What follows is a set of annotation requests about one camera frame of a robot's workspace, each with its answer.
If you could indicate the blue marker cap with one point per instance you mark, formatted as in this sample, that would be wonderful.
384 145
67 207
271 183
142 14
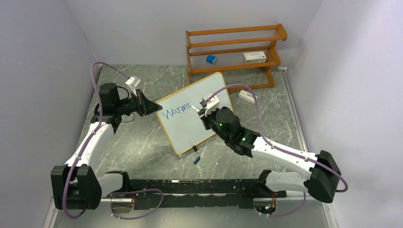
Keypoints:
197 160

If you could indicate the white red cardboard box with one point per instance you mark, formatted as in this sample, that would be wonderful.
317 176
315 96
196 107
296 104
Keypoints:
254 57

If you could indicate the orange wooden shelf rack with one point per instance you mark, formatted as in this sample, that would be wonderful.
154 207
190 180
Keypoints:
228 45

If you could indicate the yellow framed whiteboard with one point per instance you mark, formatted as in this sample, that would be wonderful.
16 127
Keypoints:
180 121

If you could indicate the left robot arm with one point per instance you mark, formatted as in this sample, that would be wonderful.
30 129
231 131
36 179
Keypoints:
75 184

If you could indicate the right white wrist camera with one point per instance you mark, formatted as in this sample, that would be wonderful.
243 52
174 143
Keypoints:
212 105

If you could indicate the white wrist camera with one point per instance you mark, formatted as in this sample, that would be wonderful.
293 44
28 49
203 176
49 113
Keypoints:
132 83
212 105

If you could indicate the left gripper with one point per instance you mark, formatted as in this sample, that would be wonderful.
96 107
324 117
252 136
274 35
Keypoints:
144 106

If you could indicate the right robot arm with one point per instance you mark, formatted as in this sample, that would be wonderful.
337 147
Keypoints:
315 174

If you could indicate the white whiteboard eraser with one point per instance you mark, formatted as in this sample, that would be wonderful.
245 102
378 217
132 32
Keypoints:
247 96

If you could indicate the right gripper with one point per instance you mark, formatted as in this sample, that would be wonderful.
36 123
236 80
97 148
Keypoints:
205 118

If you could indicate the blue eraser block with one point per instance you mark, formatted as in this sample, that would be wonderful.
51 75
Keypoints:
211 59

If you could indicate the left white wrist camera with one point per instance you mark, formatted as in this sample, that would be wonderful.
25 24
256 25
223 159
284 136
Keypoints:
132 83

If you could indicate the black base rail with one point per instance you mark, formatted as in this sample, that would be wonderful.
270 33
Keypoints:
238 193

